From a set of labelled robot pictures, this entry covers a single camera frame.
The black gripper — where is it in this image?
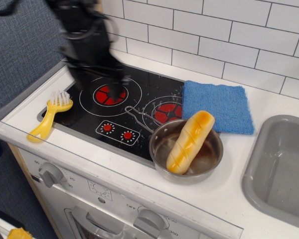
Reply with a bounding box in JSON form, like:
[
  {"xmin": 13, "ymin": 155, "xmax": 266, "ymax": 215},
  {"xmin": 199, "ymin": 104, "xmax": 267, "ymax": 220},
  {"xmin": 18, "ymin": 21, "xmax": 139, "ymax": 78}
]
[{"xmin": 59, "ymin": 27, "xmax": 127, "ymax": 101}]

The blue cloth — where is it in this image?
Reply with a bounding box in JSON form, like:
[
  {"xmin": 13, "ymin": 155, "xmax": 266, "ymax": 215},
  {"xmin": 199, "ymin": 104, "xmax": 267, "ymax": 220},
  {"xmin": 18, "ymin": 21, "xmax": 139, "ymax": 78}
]
[{"xmin": 182, "ymin": 81, "xmax": 254, "ymax": 135}]

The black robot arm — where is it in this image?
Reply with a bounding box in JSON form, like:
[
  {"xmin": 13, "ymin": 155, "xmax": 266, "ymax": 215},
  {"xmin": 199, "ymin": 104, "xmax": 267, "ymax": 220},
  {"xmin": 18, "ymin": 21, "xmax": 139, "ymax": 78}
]
[{"xmin": 46, "ymin": 0, "xmax": 128, "ymax": 101}]

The black toy stove top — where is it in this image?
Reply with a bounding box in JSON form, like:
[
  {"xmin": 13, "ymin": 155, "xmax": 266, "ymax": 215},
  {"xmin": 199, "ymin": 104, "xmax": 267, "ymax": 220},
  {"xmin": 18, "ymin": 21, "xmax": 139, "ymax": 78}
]
[{"xmin": 36, "ymin": 58, "xmax": 187, "ymax": 170}]

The yellow dish brush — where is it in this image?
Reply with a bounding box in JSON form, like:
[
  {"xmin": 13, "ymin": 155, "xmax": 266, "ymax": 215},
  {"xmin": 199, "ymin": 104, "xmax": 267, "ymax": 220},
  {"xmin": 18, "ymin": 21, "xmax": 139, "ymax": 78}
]
[{"xmin": 26, "ymin": 91, "xmax": 73, "ymax": 142}]

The grey left oven knob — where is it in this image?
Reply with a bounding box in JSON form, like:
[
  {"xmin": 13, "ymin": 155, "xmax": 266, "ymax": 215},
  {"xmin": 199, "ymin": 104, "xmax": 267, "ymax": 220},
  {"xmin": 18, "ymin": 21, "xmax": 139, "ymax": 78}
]
[{"xmin": 39, "ymin": 162, "xmax": 63, "ymax": 188}]

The grey oven knob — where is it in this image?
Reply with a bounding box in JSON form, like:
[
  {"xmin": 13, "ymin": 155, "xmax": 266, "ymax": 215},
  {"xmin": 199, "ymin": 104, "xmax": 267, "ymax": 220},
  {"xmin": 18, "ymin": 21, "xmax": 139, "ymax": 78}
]
[
  {"xmin": 39, "ymin": 162, "xmax": 63, "ymax": 188},
  {"xmin": 134, "ymin": 209, "xmax": 165, "ymax": 234}
]

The toy bread loaf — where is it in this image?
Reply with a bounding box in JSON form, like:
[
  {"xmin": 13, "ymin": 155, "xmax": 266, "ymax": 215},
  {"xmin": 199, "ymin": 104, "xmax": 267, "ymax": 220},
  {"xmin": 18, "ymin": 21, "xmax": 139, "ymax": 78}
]
[{"xmin": 166, "ymin": 111, "xmax": 215, "ymax": 175}]

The white toy oven front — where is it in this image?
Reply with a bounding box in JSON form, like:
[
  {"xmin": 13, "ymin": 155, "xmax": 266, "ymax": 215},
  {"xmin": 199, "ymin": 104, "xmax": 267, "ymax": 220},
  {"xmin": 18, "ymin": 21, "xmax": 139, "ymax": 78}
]
[{"xmin": 17, "ymin": 146, "xmax": 215, "ymax": 239}]

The grey right oven knob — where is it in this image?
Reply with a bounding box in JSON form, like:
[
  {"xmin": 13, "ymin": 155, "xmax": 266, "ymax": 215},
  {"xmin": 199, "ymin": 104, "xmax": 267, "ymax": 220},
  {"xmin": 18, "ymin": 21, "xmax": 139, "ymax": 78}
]
[{"xmin": 134, "ymin": 209, "xmax": 165, "ymax": 234}]

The yellow object bottom left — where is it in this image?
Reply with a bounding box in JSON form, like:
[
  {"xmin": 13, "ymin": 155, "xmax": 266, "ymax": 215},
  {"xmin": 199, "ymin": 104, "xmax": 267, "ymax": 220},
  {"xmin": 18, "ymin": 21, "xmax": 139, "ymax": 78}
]
[{"xmin": 7, "ymin": 228, "xmax": 33, "ymax": 239}]

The grey sink basin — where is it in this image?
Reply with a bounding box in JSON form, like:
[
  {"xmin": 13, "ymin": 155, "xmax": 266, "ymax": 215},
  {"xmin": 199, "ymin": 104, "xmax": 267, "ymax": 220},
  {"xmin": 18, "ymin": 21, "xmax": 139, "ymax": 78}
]
[{"xmin": 242, "ymin": 115, "xmax": 299, "ymax": 228}]

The steel saucepan with handle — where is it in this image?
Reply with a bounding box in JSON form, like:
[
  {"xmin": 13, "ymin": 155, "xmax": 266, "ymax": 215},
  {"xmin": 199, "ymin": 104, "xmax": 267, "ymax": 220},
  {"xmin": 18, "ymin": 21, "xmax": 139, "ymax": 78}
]
[{"xmin": 124, "ymin": 106, "xmax": 224, "ymax": 186}]

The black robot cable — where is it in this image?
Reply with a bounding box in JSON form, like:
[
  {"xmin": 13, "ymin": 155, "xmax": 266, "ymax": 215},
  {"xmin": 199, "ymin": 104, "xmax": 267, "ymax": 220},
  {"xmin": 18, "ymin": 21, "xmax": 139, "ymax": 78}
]
[{"xmin": 0, "ymin": 0, "xmax": 23, "ymax": 17}]

